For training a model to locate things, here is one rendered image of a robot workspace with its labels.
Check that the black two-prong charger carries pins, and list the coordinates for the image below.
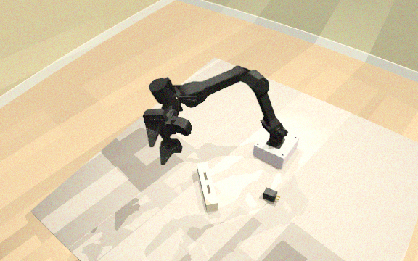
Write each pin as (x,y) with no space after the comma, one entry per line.
(270,194)

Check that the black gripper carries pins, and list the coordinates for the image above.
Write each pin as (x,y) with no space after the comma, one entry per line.
(155,121)

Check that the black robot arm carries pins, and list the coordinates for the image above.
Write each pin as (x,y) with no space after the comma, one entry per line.
(194,93)

